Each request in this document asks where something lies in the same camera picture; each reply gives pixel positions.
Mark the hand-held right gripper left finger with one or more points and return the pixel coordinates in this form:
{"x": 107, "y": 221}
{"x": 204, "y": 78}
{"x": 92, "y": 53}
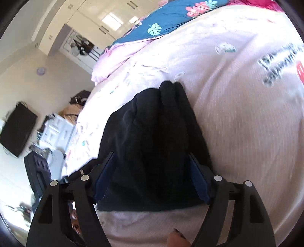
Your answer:
{"x": 104, "y": 178}

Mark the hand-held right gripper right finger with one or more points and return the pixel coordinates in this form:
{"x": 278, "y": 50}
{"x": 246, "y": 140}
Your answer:
{"x": 199, "y": 180}

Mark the black cloth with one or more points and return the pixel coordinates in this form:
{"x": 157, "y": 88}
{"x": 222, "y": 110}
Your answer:
{"x": 152, "y": 142}

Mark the pile of clothes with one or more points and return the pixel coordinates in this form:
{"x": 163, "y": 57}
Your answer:
{"x": 71, "y": 110}

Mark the hanging dark clothes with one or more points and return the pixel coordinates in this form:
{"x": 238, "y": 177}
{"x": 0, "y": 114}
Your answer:
{"x": 80, "y": 46}

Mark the person's left hand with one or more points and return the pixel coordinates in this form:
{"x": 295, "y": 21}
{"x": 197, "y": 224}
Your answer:
{"x": 76, "y": 222}

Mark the person's right hand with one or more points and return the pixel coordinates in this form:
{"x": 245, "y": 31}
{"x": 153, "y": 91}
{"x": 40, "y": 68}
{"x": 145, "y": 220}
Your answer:
{"x": 178, "y": 239}

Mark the grey curved desk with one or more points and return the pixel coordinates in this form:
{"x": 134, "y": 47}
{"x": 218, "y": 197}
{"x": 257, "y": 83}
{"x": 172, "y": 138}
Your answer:
{"x": 58, "y": 163}

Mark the white drawer cabinet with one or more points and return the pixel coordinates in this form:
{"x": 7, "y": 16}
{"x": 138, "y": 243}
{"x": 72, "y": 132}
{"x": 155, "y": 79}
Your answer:
{"x": 55, "y": 133}

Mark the pink printed bed sheet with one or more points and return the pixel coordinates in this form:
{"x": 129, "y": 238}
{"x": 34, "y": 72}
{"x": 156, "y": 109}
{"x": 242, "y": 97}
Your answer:
{"x": 237, "y": 142}

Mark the pink quilt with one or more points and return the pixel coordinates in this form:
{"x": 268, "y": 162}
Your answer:
{"x": 111, "y": 61}

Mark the white niche door panel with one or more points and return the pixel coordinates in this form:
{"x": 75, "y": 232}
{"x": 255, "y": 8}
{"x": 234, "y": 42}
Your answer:
{"x": 95, "y": 57}

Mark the cream wardrobe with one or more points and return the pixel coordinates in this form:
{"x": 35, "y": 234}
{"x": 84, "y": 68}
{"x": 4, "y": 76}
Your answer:
{"x": 90, "y": 19}

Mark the blue floral quilt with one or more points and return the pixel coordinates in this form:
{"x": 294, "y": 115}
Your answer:
{"x": 171, "y": 21}

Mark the red floral cloth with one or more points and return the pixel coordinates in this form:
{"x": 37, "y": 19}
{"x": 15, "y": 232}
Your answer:
{"x": 251, "y": 4}

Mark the black wall television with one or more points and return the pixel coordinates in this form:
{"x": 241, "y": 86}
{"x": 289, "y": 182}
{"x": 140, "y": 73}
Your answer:
{"x": 17, "y": 130}

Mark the round purple wall ornament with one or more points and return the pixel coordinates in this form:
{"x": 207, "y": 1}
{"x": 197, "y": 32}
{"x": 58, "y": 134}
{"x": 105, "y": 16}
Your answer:
{"x": 41, "y": 71}

